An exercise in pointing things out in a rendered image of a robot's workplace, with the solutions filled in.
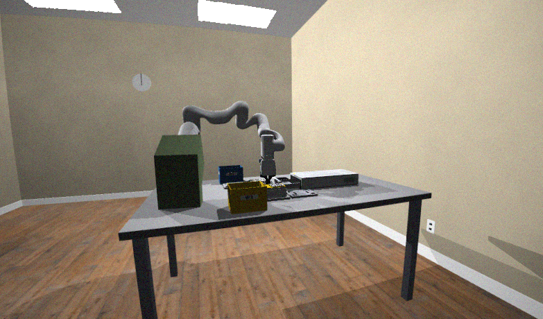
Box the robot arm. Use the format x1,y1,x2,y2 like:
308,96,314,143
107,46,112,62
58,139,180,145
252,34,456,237
178,101,285,163

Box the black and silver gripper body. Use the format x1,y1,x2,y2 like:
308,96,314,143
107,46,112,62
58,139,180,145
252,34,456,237
260,159,276,176

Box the yellow open-top bin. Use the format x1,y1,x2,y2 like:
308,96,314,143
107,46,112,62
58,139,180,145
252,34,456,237
227,181,268,214

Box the blue open-top bin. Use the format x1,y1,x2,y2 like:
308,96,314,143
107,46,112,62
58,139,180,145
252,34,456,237
219,165,243,184

